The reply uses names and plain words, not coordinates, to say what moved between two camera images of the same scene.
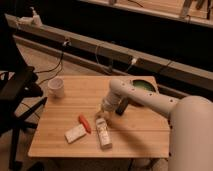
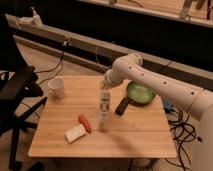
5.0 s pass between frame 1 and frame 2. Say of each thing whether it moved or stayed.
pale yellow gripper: moved
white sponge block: stayed
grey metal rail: stayed
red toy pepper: stayed
